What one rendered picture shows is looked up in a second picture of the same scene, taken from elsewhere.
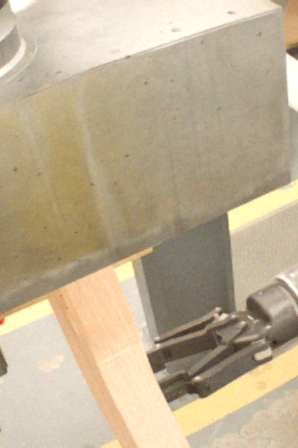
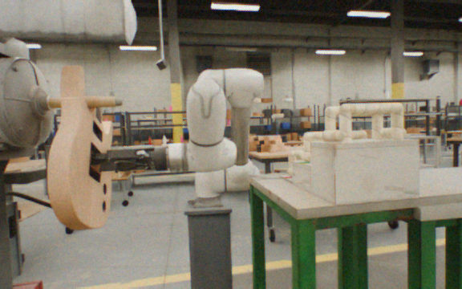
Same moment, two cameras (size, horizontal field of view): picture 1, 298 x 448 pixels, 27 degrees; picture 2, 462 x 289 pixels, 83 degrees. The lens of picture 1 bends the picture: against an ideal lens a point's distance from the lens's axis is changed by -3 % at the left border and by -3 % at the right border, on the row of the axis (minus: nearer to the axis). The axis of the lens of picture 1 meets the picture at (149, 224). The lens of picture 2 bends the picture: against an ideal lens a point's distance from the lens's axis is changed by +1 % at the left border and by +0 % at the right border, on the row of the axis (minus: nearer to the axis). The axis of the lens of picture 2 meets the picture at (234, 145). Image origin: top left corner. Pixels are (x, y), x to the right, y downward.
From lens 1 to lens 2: 0.76 m
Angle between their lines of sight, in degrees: 39
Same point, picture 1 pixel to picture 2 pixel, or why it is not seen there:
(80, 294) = (65, 72)
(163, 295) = (194, 257)
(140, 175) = (74, 13)
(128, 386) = (68, 114)
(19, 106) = not seen: outside the picture
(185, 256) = (206, 237)
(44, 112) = not seen: outside the picture
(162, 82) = not seen: outside the picture
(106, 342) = (66, 90)
